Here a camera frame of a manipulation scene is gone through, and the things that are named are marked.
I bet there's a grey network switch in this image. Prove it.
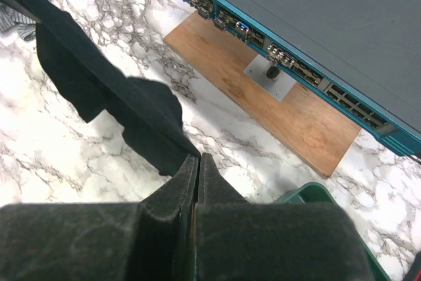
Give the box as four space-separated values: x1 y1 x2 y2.
183 0 420 157

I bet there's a brown plywood board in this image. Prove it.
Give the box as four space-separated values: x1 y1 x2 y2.
164 13 360 178

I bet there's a grey striped underwear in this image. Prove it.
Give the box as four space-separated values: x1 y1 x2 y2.
0 3 36 42

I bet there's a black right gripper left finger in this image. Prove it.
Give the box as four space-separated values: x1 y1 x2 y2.
1 156 199 280

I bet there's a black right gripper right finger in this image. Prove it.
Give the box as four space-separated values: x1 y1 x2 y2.
195 153 374 280

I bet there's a black underwear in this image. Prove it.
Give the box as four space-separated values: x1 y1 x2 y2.
1 0 201 176

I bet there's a green divided plastic tray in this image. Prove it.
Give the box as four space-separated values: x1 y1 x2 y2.
273 182 391 281

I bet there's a grey metal stand bracket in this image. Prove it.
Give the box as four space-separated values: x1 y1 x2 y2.
243 55 296 101

